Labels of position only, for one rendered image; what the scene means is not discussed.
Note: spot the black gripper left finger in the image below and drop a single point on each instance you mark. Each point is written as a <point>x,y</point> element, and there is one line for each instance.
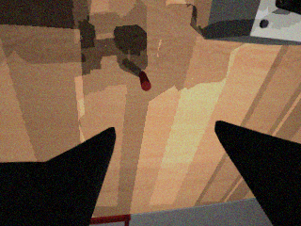
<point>65,187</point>

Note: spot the dark red peg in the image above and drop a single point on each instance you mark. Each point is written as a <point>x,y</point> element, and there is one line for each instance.
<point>144,81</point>

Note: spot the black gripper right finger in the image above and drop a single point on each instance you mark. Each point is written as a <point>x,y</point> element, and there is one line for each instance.
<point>270,166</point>

